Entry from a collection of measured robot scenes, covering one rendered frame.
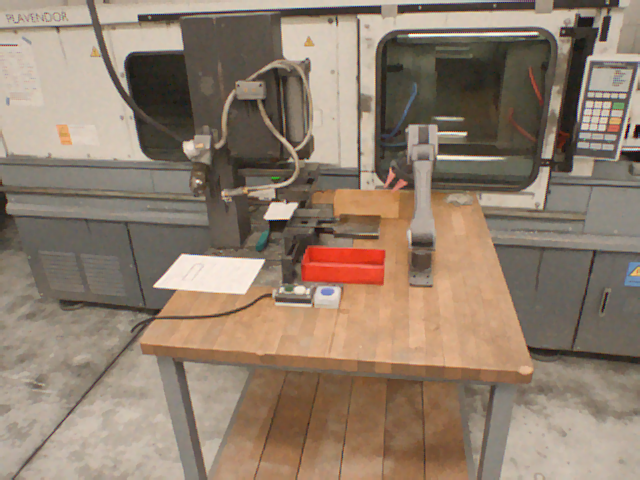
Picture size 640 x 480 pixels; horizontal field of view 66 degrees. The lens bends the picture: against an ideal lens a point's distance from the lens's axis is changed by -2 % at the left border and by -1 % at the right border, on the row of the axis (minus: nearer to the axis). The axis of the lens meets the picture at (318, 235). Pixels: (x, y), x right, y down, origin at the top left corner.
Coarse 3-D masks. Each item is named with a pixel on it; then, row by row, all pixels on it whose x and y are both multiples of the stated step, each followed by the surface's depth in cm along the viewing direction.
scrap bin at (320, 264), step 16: (304, 256) 155; (320, 256) 162; (336, 256) 161; (352, 256) 160; (368, 256) 159; (384, 256) 158; (304, 272) 152; (320, 272) 151; (336, 272) 150; (352, 272) 149; (368, 272) 149; (384, 272) 152
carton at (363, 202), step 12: (336, 192) 200; (348, 192) 203; (360, 192) 202; (372, 192) 201; (384, 192) 200; (396, 192) 200; (336, 204) 193; (348, 204) 193; (360, 204) 192; (372, 204) 191; (384, 204) 190; (396, 204) 189; (336, 216) 196; (384, 216) 192; (396, 216) 192
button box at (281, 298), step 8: (280, 288) 145; (312, 288) 144; (264, 296) 145; (280, 296) 141; (288, 296) 141; (296, 296) 141; (304, 296) 141; (312, 296) 142; (248, 304) 142; (280, 304) 142; (288, 304) 142; (296, 304) 142; (304, 304) 141; (224, 312) 139; (232, 312) 139; (144, 320) 140; (152, 320) 139
